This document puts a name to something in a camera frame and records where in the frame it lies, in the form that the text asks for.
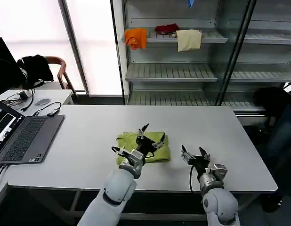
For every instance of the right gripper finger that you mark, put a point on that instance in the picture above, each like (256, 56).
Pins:
(186, 154)
(204, 154)

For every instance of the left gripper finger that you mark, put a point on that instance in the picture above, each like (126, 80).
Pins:
(142, 131)
(159, 143)

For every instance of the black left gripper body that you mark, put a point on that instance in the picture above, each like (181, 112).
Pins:
(145, 145)

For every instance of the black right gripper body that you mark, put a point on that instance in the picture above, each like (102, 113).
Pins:
(199, 163)

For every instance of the green t-shirt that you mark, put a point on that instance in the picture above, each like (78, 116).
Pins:
(163, 153)

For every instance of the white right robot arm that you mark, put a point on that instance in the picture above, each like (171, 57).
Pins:
(220, 202)

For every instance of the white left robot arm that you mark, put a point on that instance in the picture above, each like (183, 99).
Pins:
(117, 186)

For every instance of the white work table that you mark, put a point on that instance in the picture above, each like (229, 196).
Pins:
(230, 141)

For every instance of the grey metal shelf with cloths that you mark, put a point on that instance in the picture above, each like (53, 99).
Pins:
(171, 73)

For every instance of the person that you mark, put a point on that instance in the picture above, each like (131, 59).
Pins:
(282, 146)

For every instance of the black bag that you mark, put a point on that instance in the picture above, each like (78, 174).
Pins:
(270, 99)

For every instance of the small white desk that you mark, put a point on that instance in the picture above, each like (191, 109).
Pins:
(58, 96)

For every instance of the brown wooden chair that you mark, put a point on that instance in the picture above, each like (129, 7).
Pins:
(62, 70)

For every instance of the grey metal shelf behind glass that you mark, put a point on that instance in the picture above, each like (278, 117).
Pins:
(265, 73)

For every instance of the grey oval mouse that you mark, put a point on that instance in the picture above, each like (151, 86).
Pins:
(42, 102)

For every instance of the grey open laptop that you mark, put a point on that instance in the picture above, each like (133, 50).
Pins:
(25, 139)

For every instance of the black jacket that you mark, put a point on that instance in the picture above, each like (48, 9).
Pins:
(37, 68)

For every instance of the black power adapter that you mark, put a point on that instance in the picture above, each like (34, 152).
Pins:
(23, 95)

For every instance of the black monitor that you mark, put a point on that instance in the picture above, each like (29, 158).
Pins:
(2, 50)

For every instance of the grey window post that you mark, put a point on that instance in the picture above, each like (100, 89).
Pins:
(75, 47)

